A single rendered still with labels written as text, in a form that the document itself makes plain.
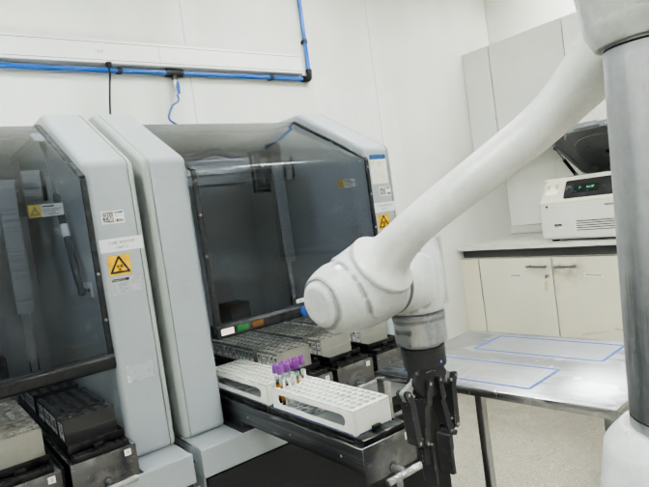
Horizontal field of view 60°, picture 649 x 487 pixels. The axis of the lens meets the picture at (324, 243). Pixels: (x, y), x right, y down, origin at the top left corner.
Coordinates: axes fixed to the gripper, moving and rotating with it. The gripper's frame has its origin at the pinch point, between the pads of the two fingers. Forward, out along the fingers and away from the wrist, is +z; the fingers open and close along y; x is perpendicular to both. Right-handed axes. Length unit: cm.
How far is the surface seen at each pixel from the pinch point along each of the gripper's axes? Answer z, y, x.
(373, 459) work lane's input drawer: 1.6, 4.6, -12.1
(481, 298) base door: 23, -229, -164
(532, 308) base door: 29, -229, -127
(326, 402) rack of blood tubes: -7.0, 4.4, -24.4
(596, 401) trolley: -2.2, -31.6, 12.4
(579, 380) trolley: -2.3, -41.2, 4.2
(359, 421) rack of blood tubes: -4.6, 3.6, -15.6
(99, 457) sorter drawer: -1, 41, -57
